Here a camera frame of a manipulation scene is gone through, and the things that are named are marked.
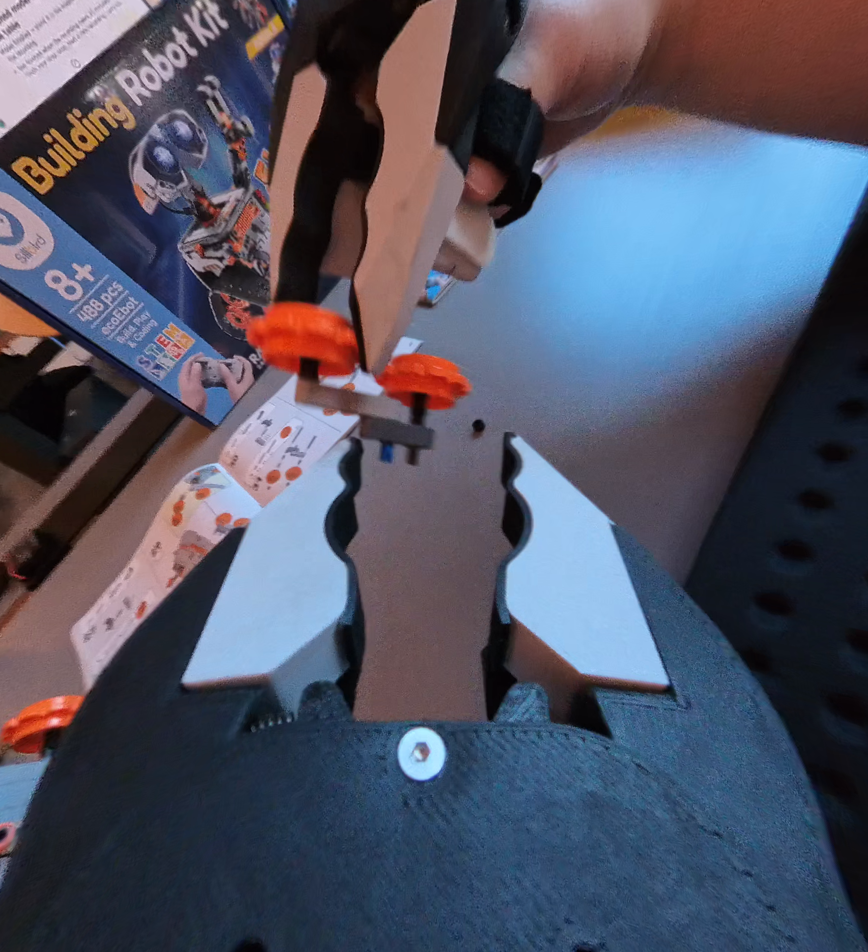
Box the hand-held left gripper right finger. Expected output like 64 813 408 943
480 433 673 721

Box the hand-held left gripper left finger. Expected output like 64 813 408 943
181 437 366 721

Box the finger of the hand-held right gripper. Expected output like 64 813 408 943
266 59 353 307
348 0 470 375

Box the grey beam orange wheel assembly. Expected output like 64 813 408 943
246 301 473 468

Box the person's right forearm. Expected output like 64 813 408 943
627 0 868 161

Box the grey desk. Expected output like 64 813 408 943
0 112 868 774

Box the person's right hand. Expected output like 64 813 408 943
463 0 673 208

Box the open instruction booklet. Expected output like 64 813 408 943
69 338 423 689

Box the blue robot kit box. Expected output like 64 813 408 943
0 0 375 428

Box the grey orange block robot model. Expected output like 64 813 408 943
0 695 85 893

